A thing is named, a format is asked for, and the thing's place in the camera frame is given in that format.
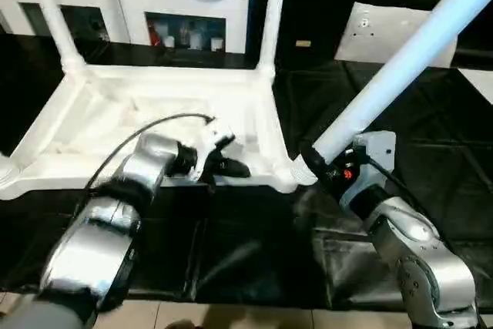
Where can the small brown block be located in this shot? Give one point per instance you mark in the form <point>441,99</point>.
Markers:
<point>303,43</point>

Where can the flat white board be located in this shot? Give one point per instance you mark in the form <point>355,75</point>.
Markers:
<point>481,82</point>

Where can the white plastic table top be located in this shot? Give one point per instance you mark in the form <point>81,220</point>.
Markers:
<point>115,113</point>

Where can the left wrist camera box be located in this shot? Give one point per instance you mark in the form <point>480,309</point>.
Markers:
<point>212,140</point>

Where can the black work mat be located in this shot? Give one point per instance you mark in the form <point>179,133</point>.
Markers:
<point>431,159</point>

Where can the white plastic bag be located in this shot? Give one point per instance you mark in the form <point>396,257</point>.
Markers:
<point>385,32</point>

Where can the small white jar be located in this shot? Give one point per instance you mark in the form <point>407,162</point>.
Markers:
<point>216,43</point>

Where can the white cabinet with glass doors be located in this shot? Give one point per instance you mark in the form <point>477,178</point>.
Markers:
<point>115,1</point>

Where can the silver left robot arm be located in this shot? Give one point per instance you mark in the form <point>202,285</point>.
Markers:
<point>108,213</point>

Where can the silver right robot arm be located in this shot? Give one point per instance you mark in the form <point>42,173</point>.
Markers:
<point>408,244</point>

